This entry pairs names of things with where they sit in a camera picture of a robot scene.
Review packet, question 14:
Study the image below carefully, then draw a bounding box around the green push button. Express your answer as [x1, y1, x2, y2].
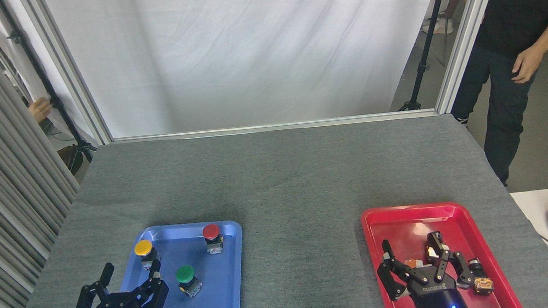
[174, 263, 204, 300]

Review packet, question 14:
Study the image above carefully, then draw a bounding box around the yellow push button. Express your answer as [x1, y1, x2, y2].
[133, 238, 162, 271]

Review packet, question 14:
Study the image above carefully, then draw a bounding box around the red push button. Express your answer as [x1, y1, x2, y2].
[202, 223, 226, 256]

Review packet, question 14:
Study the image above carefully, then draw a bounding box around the hand of person behind panel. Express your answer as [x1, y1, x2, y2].
[28, 97, 54, 124]

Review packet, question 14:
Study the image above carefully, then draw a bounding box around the person's hand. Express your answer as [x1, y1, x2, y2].
[509, 44, 547, 85]

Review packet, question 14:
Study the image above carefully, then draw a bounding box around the red plastic tray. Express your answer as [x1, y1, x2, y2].
[360, 195, 524, 308]

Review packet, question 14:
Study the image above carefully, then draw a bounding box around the blue plastic tray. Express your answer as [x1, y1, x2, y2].
[92, 218, 250, 308]

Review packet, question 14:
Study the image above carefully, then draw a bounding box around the black tripod stand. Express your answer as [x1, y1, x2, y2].
[386, 0, 471, 112]
[0, 0, 100, 181]

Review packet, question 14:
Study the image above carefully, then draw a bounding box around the person in background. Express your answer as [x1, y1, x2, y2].
[419, 0, 466, 38]

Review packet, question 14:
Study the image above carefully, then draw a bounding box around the white backdrop cloth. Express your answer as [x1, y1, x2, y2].
[0, 0, 461, 151]

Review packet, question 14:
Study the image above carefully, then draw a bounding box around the black knob switch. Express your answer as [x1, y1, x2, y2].
[425, 230, 451, 265]

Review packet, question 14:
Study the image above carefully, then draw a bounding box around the black orange switch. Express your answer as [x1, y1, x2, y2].
[466, 256, 495, 297]

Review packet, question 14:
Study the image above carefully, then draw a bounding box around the silver frame crossbar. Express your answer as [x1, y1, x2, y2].
[111, 107, 440, 147]

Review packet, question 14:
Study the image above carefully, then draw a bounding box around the silver frame post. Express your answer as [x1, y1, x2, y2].
[425, 0, 521, 115]
[21, 0, 114, 152]

